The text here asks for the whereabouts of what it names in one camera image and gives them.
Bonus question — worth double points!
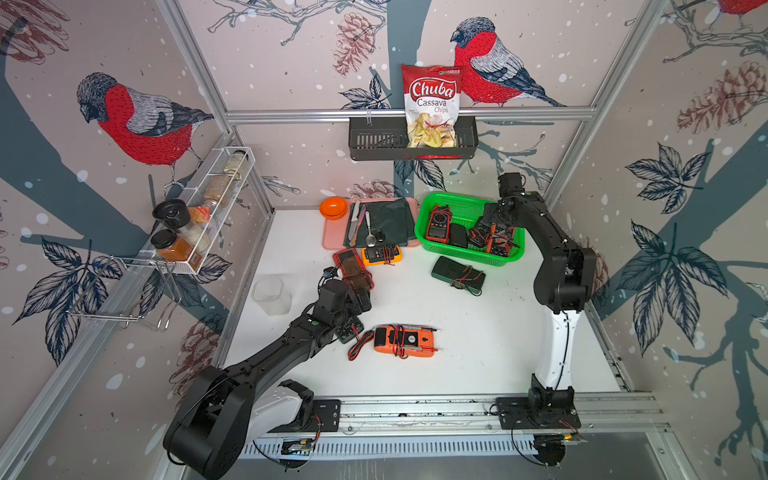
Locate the red taped multimeter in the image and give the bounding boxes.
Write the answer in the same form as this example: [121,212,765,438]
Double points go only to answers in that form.
[333,248,374,291]

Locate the black multimeter red leads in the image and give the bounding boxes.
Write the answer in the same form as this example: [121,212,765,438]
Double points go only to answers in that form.
[468,216,494,248]

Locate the red clamp multimeter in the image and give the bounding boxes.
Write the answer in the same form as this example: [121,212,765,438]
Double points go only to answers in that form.
[425,205,452,244]

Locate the orange clamp multimeter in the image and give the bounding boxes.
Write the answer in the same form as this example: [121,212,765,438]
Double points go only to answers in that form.
[347,324,438,361]

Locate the white-handled spoon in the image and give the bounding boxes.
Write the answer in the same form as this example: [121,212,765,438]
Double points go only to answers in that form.
[365,211,378,248]

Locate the yellow multimeter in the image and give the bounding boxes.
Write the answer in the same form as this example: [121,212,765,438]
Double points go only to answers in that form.
[362,245,402,267]

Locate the white wire spice rack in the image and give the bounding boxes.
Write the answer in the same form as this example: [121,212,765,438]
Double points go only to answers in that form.
[133,146,254,275]

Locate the clear plastic cup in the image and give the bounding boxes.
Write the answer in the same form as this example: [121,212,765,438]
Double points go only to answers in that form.
[251,275,292,316]

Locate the gold-handled knife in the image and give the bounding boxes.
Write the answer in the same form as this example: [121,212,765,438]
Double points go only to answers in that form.
[347,202,366,248]

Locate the orange bowl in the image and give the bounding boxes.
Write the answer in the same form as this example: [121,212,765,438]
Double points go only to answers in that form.
[319,196,349,221]

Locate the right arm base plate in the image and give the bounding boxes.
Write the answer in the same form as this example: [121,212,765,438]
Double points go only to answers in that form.
[493,396,582,431]

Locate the green-edged black multimeter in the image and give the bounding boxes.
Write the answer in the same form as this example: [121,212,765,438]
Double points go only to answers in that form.
[336,316,365,344]

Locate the black wall basket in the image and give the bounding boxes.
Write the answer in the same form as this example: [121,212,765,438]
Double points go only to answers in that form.
[348,117,479,161]

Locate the amber spice jar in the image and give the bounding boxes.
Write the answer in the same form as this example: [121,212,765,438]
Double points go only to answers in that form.
[150,229,202,268]

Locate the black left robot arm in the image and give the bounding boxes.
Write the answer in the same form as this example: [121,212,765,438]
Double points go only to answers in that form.
[163,279,371,479]

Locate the black-lid spice jar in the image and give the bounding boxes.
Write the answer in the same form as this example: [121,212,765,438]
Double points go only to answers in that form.
[152,199,192,230]

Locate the dark green cloth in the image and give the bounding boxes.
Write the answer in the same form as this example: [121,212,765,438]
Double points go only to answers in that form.
[355,198,415,248]

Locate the pink cutting board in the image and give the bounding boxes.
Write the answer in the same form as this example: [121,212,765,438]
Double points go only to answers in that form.
[322,198,420,251]

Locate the chuba cassava chips bag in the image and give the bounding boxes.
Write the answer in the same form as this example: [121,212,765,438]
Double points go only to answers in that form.
[401,65,462,148]

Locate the green plastic basket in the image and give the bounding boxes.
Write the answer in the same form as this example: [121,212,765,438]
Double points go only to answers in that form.
[414,191,526,267]

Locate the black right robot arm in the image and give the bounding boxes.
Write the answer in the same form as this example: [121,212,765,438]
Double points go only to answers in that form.
[495,173,597,424]

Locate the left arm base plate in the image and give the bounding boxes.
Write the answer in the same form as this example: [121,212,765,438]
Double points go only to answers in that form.
[269,399,341,433]

